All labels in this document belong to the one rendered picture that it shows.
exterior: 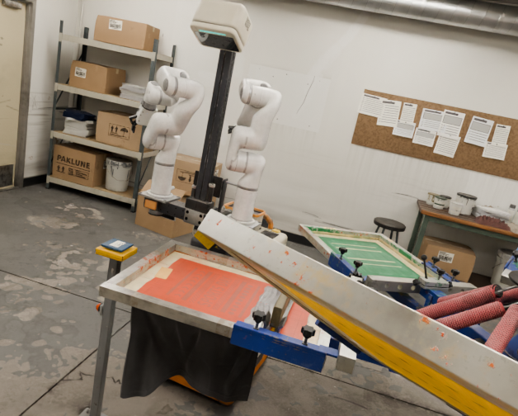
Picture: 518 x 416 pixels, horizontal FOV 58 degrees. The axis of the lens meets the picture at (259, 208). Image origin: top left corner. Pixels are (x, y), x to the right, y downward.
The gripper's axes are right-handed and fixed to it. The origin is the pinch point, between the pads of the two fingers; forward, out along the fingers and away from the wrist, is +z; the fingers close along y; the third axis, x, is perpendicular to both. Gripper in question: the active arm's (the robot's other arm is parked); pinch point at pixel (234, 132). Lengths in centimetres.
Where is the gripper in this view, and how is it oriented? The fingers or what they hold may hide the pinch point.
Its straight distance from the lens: 262.3
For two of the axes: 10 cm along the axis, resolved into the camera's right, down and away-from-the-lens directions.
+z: -5.6, 0.1, 8.3
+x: 1.8, -9.7, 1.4
